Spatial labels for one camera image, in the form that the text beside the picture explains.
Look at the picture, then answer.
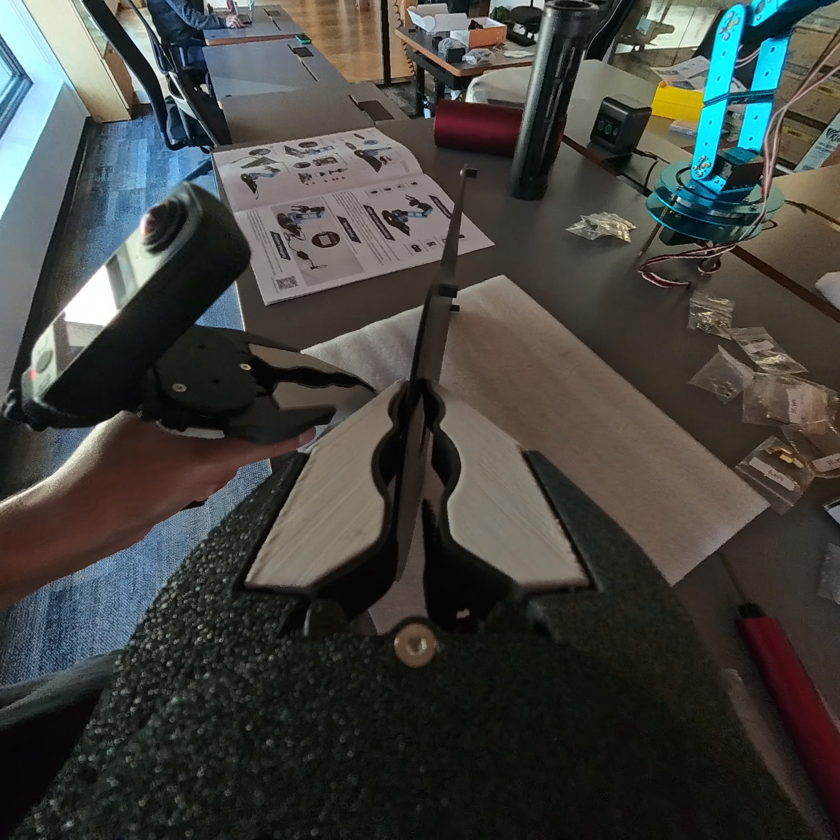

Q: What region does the small bag with black parts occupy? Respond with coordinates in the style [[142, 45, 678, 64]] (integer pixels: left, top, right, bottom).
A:
[[566, 212, 637, 242]]

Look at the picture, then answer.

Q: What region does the wooden table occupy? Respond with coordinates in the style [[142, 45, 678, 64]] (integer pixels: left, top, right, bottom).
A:
[[394, 16, 555, 119]]

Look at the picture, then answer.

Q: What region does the person's black clothing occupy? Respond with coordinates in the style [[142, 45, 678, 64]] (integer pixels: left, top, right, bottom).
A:
[[0, 650, 126, 840]]

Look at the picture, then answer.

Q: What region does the open instruction booklet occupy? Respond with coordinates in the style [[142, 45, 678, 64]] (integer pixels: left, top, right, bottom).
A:
[[211, 128, 494, 306]]

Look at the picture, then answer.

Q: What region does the red white servo cable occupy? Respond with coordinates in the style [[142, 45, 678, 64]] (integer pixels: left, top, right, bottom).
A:
[[640, 239, 729, 290]]

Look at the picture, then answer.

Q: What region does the white foam sheet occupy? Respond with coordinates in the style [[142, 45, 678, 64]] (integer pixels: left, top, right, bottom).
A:
[[305, 276, 770, 588]]

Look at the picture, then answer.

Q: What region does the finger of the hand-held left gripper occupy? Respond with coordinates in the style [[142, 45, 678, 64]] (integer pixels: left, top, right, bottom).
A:
[[244, 333, 378, 396], [222, 386, 361, 446]]

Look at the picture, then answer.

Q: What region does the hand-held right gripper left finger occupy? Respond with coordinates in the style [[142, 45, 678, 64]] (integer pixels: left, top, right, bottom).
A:
[[244, 379, 414, 619]]

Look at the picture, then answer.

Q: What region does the light grey neighbouring desk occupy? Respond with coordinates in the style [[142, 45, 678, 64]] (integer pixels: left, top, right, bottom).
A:
[[203, 38, 349, 99], [220, 88, 411, 145]]

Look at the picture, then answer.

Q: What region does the red handled screwdriver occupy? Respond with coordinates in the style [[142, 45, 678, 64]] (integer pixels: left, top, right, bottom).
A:
[[718, 554, 840, 815]]

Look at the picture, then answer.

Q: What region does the black office chair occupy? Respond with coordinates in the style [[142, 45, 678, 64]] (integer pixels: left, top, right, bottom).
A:
[[82, 0, 231, 153]]

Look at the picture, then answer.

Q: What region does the dark grey desk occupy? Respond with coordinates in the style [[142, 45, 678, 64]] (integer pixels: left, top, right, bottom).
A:
[[211, 112, 840, 723]]

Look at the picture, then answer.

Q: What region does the small grey labelled bag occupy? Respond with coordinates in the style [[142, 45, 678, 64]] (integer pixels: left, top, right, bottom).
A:
[[817, 541, 840, 605]]

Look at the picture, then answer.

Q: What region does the small bag with silver nuts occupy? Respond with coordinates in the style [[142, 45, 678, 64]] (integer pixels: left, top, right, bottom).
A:
[[689, 346, 754, 403]]

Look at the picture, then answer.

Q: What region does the person's left hand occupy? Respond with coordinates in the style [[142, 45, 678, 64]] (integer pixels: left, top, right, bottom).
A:
[[98, 410, 317, 546]]

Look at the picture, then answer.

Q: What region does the small bag with brass parts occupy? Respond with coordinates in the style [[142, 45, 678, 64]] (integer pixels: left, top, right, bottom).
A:
[[735, 436, 815, 514]]

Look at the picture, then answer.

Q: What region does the small clear parts bag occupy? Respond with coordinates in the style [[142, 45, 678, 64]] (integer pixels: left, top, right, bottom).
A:
[[742, 373, 833, 427], [688, 289, 735, 339], [781, 420, 840, 473], [730, 325, 808, 375]]

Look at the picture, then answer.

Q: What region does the yellow box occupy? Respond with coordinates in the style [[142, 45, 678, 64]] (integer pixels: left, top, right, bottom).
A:
[[653, 79, 706, 122]]

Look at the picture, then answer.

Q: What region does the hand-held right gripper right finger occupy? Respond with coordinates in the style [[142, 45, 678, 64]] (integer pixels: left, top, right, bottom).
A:
[[420, 384, 590, 623]]

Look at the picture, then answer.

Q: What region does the tall black cylinder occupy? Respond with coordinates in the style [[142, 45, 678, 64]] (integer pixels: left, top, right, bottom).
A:
[[510, 0, 599, 201]]

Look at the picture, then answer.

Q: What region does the small black box device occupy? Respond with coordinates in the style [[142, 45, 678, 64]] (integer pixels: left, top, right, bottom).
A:
[[589, 95, 652, 155]]

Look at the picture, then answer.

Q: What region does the dark red metal cylinder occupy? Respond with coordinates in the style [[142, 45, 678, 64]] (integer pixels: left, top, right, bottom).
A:
[[433, 100, 565, 157]]

